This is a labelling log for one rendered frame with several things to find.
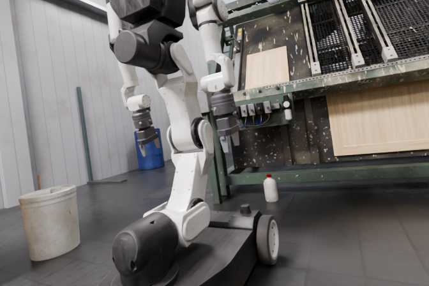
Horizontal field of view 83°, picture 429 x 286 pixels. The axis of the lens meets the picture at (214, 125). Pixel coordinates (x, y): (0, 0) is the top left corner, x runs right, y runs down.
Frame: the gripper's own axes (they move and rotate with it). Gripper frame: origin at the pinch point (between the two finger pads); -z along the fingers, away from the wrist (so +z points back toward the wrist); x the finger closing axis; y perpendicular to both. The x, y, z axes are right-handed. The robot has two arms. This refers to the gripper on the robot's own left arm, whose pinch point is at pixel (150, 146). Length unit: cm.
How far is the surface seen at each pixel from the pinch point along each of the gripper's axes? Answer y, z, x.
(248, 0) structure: 3, 99, 240
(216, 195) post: 8, -69, 64
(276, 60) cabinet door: -40, 24, 141
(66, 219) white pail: 66, -37, -17
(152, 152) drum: 231, -99, 239
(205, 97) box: 8, 8, 82
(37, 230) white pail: 73, -36, -30
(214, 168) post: 8, -48, 70
